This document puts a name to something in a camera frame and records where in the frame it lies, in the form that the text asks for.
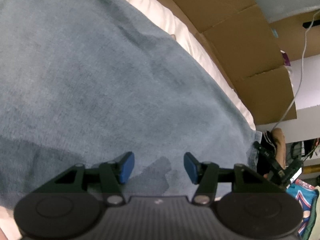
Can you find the detergent refill pouch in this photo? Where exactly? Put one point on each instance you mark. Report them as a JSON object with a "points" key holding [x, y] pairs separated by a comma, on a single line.
{"points": [[287, 64]]}

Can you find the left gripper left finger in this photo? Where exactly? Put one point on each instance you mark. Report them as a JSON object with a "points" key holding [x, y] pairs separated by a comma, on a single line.
{"points": [[113, 174]]}

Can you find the black gold round stand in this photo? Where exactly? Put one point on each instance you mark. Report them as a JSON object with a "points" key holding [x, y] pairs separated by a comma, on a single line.
{"points": [[311, 169]]}

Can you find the brown cardboard sheet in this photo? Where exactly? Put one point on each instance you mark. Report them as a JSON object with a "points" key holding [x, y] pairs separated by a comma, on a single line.
{"points": [[249, 51]]}

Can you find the brown folded garment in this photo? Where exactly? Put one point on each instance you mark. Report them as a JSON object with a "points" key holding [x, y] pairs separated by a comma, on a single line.
{"points": [[279, 139]]}

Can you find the black garment under brown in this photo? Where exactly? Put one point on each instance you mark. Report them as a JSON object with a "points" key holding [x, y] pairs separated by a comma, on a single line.
{"points": [[266, 153]]}

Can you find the white shelf board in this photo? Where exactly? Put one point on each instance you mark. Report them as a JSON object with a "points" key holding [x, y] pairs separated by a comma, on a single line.
{"points": [[306, 125]]}

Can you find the cream bear print duvet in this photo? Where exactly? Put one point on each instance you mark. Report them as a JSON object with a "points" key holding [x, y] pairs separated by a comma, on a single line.
{"points": [[195, 50]]}

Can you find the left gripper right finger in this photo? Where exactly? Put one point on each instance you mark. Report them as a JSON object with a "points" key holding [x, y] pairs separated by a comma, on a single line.
{"points": [[205, 176]]}

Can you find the teal patterned cloth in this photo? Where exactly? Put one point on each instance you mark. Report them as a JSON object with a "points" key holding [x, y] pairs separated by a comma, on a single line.
{"points": [[308, 197]]}

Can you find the light blue denim pants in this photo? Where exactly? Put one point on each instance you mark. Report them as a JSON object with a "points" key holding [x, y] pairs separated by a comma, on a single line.
{"points": [[112, 92]]}

